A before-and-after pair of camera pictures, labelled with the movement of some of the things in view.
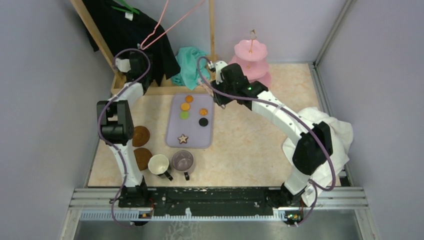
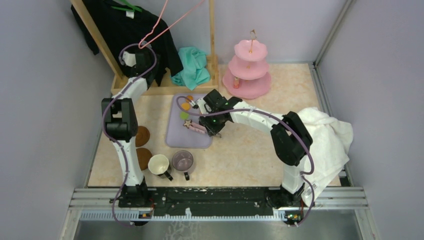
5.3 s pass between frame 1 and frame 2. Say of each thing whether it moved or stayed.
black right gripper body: moved
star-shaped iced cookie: moved
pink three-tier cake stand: stayed
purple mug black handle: stayed
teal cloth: stayed
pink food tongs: moved
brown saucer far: stayed
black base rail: stayed
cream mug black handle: stayed
